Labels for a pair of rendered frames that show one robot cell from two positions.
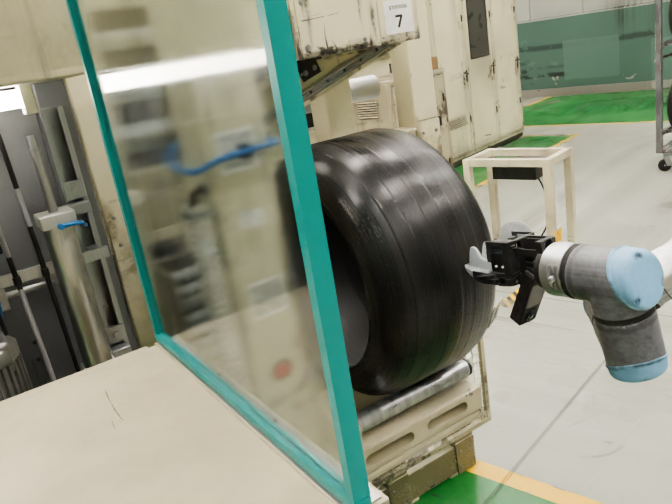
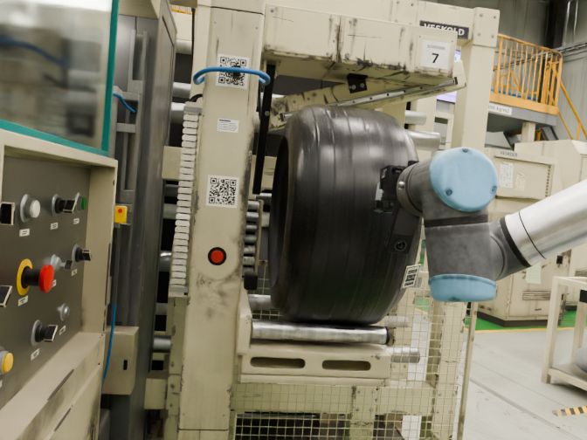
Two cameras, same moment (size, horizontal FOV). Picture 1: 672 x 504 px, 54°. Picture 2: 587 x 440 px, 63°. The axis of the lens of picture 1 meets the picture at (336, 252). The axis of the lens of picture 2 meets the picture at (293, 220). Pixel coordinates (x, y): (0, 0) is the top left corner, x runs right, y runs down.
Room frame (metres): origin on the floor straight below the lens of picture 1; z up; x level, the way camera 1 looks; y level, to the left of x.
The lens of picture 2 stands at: (0.17, -0.48, 1.23)
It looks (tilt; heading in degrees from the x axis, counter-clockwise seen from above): 3 degrees down; 23
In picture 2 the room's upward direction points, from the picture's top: 5 degrees clockwise
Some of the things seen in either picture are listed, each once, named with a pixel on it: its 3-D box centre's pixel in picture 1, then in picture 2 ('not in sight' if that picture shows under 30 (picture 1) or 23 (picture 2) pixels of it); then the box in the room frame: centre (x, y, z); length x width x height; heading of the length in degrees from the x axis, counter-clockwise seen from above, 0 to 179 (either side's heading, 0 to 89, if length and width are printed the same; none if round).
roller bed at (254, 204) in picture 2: not in sight; (229, 241); (1.61, 0.35, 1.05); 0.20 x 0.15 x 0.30; 121
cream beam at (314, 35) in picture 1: (294, 29); (352, 52); (1.72, 0.01, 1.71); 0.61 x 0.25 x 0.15; 121
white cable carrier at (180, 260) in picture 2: not in sight; (187, 200); (1.18, 0.23, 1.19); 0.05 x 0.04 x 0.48; 31
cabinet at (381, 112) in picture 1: (402, 142); (521, 267); (6.36, -0.82, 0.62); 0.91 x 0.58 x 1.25; 136
